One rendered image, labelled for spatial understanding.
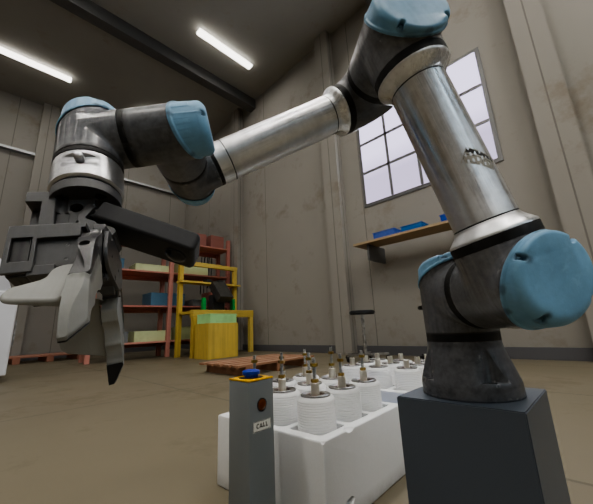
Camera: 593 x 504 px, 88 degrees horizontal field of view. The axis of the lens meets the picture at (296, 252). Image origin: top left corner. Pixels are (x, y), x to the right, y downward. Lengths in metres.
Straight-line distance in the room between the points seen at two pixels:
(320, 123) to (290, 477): 0.76
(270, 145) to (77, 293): 0.40
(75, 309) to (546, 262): 0.48
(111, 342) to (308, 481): 0.56
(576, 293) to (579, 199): 3.54
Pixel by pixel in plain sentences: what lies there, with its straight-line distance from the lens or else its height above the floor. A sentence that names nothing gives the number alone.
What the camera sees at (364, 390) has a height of 0.23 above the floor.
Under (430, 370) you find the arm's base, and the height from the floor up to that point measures 0.34.
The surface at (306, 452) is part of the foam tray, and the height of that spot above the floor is 0.15.
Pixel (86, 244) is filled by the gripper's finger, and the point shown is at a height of 0.50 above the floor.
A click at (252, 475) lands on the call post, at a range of 0.76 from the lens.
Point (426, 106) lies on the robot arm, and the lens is 0.52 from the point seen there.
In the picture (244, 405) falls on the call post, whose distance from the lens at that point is 0.73.
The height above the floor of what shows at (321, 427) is 0.19.
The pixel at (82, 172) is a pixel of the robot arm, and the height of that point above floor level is 0.59.
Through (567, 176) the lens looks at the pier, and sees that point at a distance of 4.09.
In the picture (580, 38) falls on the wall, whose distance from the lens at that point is 4.92.
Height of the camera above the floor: 0.42
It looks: 14 degrees up
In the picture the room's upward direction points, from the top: 3 degrees counter-clockwise
